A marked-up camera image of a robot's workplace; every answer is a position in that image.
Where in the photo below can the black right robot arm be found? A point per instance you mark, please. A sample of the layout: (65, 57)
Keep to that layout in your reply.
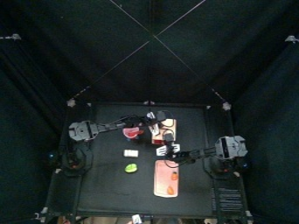
(217, 150)

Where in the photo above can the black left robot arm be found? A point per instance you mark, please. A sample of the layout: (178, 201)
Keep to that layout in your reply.
(97, 127)

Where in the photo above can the orange toy carrot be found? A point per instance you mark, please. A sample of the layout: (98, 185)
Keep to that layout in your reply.
(169, 190)
(173, 176)

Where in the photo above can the white rectangular block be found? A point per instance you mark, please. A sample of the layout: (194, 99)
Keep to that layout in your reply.
(130, 153)

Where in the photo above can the pink rectangular tray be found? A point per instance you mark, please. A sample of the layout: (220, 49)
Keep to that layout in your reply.
(164, 182)

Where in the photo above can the green toy vegetable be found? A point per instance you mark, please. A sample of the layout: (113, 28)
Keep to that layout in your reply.
(130, 168)

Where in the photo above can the white printed label sheet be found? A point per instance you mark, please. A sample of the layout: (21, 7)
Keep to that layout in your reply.
(229, 200)

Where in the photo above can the white tag at table edge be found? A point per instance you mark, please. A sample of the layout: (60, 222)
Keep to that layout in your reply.
(136, 218)

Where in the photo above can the white frame corner bracket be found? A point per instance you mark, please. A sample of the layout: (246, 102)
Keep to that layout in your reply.
(14, 37)
(70, 102)
(225, 106)
(291, 38)

